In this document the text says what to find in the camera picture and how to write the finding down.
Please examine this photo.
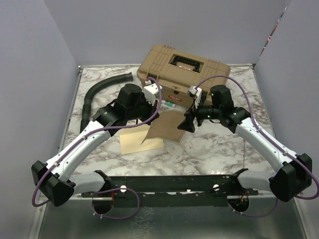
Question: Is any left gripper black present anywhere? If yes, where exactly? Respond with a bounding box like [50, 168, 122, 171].
[127, 94, 160, 125]

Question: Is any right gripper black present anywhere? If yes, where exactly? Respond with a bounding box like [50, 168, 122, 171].
[177, 97, 222, 132]

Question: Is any brown parchment letter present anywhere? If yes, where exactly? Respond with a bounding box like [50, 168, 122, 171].
[142, 110, 185, 144]

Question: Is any cream paper envelope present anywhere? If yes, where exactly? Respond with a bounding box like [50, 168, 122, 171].
[119, 125, 164, 155]

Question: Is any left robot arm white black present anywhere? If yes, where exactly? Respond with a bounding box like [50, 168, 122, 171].
[31, 81, 162, 207]

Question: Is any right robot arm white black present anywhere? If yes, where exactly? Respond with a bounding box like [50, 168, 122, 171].
[177, 85, 312, 202]

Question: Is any green white glue stick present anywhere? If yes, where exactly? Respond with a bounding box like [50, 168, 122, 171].
[161, 100, 176, 108]

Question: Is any tan plastic toolbox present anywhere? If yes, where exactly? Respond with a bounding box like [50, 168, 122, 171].
[137, 44, 231, 108]

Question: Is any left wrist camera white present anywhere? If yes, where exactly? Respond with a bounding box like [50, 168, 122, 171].
[143, 77, 162, 106]

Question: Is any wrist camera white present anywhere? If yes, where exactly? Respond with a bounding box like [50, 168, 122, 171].
[143, 77, 162, 106]
[187, 85, 202, 109]

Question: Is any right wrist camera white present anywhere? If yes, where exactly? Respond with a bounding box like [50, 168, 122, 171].
[187, 85, 202, 109]

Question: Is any black corrugated hose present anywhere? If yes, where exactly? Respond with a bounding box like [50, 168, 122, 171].
[80, 72, 134, 131]

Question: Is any yellow handled screwdriver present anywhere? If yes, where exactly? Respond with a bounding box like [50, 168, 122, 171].
[243, 139, 246, 166]

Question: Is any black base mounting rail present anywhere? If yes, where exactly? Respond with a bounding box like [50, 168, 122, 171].
[81, 173, 258, 208]

